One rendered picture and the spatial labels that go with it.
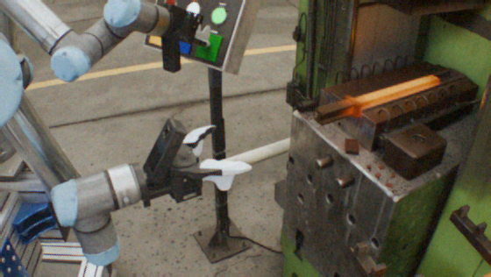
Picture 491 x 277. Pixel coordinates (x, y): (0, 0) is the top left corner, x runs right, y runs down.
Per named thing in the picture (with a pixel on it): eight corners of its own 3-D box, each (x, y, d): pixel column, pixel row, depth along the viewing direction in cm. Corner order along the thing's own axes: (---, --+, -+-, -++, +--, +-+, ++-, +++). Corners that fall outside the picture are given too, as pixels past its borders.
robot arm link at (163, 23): (153, 36, 93) (131, 30, 97) (167, 40, 97) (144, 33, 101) (163, 5, 92) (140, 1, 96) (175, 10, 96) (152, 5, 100)
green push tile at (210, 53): (214, 62, 116) (222, 37, 114) (194, 56, 119) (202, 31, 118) (217, 63, 117) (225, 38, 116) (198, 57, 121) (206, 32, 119)
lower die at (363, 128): (370, 152, 92) (377, 120, 87) (317, 110, 106) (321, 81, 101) (472, 109, 108) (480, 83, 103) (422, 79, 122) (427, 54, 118)
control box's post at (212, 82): (220, 245, 186) (209, 9, 124) (217, 240, 189) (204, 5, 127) (228, 243, 187) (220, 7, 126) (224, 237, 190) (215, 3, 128)
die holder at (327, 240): (354, 317, 104) (396, 199, 79) (281, 230, 132) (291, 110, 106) (475, 236, 126) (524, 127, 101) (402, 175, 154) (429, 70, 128)
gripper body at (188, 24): (206, 17, 106) (177, 4, 96) (196, 48, 107) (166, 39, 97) (185, 12, 110) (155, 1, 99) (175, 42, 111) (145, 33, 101)
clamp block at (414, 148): (408, 182, 83) (415, 158, 79) (380, 160, 89) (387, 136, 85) (442, 164, 87) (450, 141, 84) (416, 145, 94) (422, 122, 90)
